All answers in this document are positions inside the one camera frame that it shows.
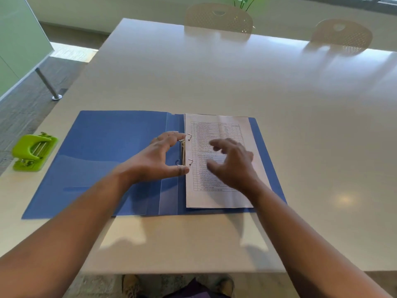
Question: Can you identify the person's right hand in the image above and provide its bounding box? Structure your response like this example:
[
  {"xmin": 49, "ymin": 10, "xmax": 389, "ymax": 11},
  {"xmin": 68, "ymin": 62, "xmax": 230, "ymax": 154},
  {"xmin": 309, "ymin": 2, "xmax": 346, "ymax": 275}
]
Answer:
[{"xmin": 206, "ymin": 138, "xmax": 265, "ymax": 196}]

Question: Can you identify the person's left hand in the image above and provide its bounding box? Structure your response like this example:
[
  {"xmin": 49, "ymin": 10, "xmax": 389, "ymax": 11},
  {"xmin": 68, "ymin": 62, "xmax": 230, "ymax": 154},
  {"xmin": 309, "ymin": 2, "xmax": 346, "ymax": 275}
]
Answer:
[{"xmin": 119, "ymin": 131, "xmax": 190, "ymax": 185}]

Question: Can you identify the person's right forearm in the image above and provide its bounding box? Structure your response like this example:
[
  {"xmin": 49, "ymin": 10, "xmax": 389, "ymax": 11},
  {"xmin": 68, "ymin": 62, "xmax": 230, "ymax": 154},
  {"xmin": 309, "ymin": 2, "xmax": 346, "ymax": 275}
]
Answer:
[{"xmin": 240, "ymin": 180, "xmax": 393, "ymax": 298}]

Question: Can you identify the person's left forearm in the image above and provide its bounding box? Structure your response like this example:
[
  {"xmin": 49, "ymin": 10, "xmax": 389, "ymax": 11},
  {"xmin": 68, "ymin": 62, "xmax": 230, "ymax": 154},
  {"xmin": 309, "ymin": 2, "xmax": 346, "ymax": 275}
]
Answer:
[{"xmin": 0, "ymin": 169, "xmax": 138, "ymax": 298}]

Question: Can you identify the printed paper sheet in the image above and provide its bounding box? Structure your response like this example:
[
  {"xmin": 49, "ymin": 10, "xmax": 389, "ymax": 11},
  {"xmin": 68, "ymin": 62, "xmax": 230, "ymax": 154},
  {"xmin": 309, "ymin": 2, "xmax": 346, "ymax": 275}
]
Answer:
[{"xmin": 184, "ymin": 113, "xmax": 272, "ymax": 209}]

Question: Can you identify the person's right shoe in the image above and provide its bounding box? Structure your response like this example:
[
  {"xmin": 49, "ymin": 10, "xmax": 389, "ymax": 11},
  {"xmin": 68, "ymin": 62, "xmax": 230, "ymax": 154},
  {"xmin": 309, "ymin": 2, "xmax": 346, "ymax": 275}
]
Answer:
[{"xmin": 213, "ymin": 274, "xmax": 235, "ymax": 298}]

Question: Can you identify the person's shoe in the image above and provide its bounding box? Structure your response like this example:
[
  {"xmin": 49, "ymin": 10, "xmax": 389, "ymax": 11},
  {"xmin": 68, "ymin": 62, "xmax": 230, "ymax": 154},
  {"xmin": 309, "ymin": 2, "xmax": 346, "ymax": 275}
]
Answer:
[
  {"xmin": 213, "ymin": 274, "xmax": 235, "ymax": 298},
  {"xmin": 121, "ymin": 274, "xmax": 141, "ymax": 298}
]

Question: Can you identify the person's purple clothing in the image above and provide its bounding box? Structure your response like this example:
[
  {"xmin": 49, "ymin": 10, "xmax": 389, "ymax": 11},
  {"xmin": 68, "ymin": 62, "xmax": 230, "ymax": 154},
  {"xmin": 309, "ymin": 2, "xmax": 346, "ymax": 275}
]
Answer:
[{"xmin": 164, "ymin": 278, "xmax": 232, "ymax": 298}]

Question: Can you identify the person's left shoe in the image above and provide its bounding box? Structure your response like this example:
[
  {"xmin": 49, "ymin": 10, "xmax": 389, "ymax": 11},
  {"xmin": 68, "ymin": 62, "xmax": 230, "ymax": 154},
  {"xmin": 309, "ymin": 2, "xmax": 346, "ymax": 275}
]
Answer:
[{"xmin": 121, "ymin": 274, "xmax": 141, "ymax": 298}]

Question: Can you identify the green hole punch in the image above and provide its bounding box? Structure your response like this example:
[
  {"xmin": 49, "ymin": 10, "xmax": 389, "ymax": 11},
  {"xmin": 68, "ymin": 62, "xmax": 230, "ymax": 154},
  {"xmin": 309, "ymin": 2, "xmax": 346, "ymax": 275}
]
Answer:
[{"xmin": 11, "ymin": 132, "xmax": 59, "ymax": 172}]

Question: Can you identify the beige perforated chair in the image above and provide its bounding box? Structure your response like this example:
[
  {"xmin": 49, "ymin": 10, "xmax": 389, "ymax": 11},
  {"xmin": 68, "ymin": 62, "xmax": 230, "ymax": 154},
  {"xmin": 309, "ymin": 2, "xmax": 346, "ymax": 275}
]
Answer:
[
  {"xmin": 311, "ymin": 18, "xmax": 373, "ymax": 50},
  {"xmin": 184, "ymin": 2, "xmax": 254, "ymax": 35}
]

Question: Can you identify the metal table leg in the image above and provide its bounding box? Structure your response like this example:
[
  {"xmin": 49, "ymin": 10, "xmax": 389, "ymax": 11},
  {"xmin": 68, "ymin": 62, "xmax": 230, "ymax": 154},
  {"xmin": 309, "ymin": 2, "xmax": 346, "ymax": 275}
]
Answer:
[{"xmin": 35, "ymin": 67, "xmax": 63, "ymax": 101}]

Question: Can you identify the green potted plant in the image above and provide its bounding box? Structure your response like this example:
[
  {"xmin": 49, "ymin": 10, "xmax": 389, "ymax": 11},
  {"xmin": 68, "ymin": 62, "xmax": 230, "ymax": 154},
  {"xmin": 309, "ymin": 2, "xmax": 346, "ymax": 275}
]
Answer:
[{"xmin": 233, "ymin": 0, "xmax": 260, "ymax": 11}]

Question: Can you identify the frosted glass partition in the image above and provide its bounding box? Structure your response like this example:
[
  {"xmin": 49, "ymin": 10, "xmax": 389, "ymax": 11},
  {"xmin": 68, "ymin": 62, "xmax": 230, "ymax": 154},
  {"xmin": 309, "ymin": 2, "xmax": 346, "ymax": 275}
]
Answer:
[{"xmin": 0, "ymin": 0, "xmax": 54, "ymax": 98}]

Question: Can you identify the metal binder ring mechanism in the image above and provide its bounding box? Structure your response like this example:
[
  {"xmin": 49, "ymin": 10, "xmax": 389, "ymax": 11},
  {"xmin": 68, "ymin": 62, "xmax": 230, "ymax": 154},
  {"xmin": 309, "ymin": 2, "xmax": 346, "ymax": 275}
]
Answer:
[{"xmin": 177, "ymin": 133, "xmax": 194, "ymax": 167}]

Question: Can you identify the blue ring binder folder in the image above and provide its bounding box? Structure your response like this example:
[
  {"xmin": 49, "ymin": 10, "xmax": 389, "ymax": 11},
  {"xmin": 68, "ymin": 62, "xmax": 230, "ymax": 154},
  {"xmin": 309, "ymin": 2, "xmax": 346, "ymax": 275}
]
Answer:
[{"xmin": 21, "ymin": 110, "xmax": 288, "ymax": 220}]

